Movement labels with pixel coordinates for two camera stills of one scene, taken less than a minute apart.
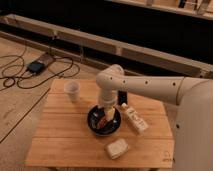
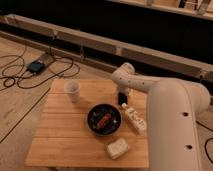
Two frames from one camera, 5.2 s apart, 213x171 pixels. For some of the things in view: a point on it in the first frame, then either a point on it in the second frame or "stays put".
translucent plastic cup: x=72 y=88 stays put
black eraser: x=122 y=97 stays put
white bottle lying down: x=135 y=119 stays put
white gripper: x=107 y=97 to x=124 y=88
